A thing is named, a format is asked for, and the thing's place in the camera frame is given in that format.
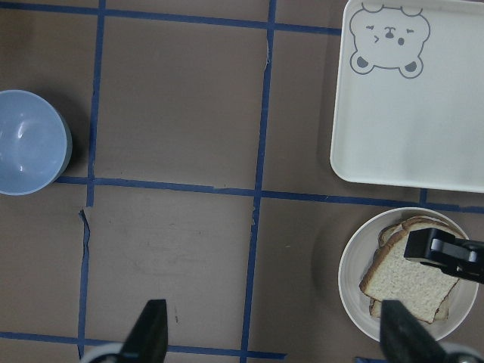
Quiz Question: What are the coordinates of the bread slice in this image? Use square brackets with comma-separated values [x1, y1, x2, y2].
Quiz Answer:
[369, 223, 450, 321]
[359, 216, 464, 324]

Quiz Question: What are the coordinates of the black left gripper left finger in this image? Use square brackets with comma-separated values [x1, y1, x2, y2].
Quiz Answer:
[119, 299, 168, 362]

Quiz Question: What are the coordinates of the blue bowl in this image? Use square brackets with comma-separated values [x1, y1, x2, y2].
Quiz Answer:
[1, 90, 73, 196]

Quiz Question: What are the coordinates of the bread slice on plate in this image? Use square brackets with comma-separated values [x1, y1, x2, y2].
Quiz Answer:
[369, 223, 450, 321]

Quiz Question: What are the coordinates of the cream bear tray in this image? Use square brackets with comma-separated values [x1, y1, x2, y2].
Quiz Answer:
[330, 1, 483, 193]

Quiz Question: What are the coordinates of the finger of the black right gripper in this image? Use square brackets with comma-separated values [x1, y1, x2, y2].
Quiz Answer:
[404, 228, 483, 283]

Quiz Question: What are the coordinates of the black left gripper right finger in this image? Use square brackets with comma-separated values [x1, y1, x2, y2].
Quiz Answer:
[380, 300, 446, 362]

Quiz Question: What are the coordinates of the cream round plate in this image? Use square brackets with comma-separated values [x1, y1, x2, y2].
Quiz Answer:
[338, 207, 478, 341]

